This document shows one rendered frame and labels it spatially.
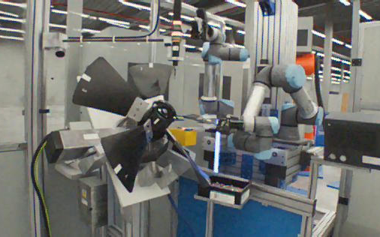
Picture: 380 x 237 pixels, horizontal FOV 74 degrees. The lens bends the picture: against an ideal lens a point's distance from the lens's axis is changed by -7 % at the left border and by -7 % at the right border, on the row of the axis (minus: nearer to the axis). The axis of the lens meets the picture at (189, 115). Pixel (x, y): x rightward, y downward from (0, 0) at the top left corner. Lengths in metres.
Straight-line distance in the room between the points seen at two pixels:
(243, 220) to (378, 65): 1.77
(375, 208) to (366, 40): 1.46
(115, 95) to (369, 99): 2.13
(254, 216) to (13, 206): 1.30
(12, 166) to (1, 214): 0.27
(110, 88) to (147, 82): 0.25
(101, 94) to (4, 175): 0.81
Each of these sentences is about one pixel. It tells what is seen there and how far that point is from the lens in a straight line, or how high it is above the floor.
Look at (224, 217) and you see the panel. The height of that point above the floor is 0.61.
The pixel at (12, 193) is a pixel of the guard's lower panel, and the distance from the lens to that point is 1.72.
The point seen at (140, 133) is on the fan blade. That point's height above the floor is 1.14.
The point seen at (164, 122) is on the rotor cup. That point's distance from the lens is 1.08.
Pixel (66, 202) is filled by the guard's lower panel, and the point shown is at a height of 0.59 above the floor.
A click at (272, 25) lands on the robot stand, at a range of 2.08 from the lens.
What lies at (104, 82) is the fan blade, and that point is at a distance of 1.11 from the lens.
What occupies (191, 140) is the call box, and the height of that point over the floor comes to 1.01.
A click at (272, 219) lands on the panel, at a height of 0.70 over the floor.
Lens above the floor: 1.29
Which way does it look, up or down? 4 degrees down
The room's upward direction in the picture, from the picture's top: 3 degrees clockwise
